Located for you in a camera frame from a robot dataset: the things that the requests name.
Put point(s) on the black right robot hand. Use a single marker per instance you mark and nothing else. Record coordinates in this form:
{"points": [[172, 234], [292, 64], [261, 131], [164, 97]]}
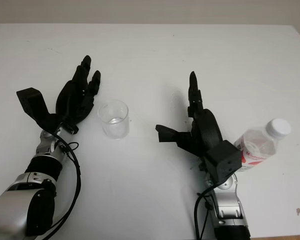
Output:
{"points": [[207, 130]]}

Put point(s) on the clear plastic water bottle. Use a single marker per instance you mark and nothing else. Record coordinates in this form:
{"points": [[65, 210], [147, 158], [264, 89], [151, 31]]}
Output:
{"points": [[260, 145]]}

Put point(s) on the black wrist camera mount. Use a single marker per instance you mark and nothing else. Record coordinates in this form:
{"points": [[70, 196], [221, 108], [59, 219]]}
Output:
{"points": [[32, 102], [223, 160]]}

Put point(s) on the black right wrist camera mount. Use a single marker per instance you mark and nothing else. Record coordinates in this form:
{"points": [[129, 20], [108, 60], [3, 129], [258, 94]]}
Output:
{"points": [[223, 160]]}

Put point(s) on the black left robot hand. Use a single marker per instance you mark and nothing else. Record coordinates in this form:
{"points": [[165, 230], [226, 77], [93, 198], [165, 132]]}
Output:
{"points": [[71, 100]]}

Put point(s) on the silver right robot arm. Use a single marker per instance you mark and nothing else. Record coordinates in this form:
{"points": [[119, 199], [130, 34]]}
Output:
{"points": [[227, 200]]}

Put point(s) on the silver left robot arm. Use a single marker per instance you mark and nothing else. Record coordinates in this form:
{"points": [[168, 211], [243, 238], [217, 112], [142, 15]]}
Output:
{"points": [[17, 200]]}

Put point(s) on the clear glass cup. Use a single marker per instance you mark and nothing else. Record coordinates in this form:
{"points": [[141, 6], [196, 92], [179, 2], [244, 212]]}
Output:
{"points": [[113, 125]]}

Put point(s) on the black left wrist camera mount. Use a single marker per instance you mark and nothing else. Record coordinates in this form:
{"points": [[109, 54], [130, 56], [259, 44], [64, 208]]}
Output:
{"points": [[32, 102]]}

